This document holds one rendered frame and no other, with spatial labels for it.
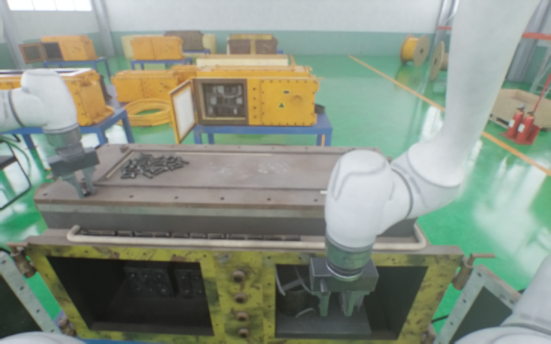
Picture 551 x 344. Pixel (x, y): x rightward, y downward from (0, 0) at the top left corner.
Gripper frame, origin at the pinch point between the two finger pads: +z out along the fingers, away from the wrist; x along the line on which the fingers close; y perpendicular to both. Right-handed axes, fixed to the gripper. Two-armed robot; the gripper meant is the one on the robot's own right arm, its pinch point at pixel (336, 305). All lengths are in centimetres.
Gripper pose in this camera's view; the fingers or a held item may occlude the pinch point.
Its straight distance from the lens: 71.2
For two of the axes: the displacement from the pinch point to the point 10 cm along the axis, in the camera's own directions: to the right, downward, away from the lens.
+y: 0.0, 5.0, -8.7
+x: 10.0, 0.1, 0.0
